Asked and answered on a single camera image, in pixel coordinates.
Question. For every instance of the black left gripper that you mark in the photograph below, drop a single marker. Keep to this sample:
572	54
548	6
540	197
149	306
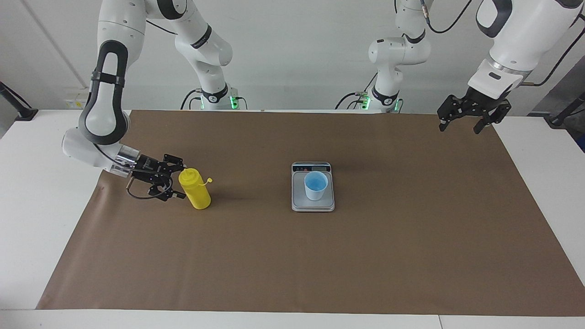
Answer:
481	103

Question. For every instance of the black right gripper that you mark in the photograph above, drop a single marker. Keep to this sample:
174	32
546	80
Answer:
151	170

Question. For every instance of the yellow squeeze bottle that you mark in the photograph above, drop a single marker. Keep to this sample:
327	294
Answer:
195	192

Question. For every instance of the light blue plastic cup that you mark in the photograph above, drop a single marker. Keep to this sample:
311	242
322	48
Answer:
316	185

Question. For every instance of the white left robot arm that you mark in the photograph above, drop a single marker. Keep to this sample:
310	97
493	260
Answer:
521	32

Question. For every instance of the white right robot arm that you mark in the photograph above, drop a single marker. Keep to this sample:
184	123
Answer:
103	109

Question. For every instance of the silver digital kitchen scale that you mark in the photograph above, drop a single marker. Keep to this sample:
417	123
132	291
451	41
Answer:
299	201

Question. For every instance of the brown paper table mat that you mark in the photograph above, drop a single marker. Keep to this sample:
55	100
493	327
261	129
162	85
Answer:
320	265

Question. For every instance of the black camera stand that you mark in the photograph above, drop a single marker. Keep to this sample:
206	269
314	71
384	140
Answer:
20	109
564	114

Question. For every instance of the white wall socket box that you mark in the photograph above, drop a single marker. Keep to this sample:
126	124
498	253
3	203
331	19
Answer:
75	99

